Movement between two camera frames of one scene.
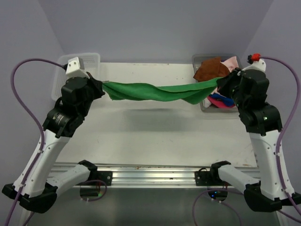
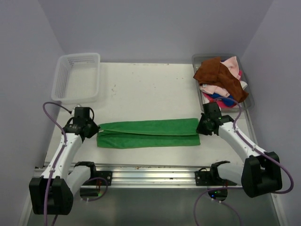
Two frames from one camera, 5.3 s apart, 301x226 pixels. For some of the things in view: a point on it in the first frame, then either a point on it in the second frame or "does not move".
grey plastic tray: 197,59 does not move
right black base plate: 208,178 does not move
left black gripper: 97,84 to 94,130
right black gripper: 223,83 to 200,129
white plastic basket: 92,66 does not move
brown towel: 211,68 does not move
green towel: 191,93 to 181,132
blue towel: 228,101 does not move
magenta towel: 219,103 does not move
